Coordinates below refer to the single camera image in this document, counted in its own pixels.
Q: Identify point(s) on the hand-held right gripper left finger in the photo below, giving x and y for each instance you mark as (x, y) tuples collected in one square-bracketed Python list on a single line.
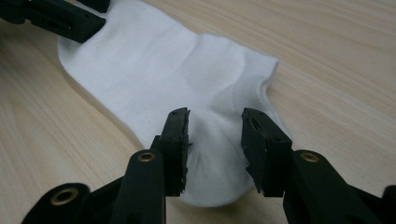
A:
[(174, 149)]

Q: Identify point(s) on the white sock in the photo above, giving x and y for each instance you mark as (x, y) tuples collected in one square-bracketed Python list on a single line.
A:
[(155, 68)]

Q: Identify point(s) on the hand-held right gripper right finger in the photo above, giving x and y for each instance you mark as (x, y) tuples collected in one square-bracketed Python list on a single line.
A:
[(264, 149)]

